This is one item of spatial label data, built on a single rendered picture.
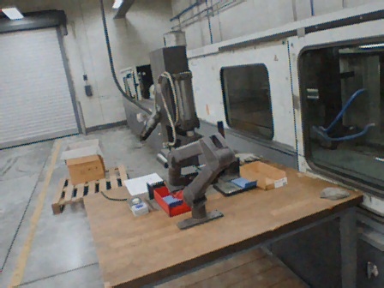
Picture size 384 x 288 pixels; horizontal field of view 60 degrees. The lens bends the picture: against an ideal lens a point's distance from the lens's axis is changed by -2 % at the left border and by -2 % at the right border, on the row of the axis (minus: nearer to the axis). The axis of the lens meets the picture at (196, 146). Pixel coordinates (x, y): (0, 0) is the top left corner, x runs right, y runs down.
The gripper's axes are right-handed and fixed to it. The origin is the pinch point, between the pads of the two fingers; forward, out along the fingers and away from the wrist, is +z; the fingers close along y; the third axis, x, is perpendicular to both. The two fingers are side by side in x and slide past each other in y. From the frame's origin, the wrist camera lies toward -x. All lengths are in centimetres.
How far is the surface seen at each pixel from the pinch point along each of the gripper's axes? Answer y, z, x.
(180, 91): 38, -30, -17
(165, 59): 53, -41, -14
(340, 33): 3, -71, -73
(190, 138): 23.2, -11.1, -17.7
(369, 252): -57, 8, -76
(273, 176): -4, 2, -54
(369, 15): -8, -83, -72
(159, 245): -28.8, -8.9, 16.8
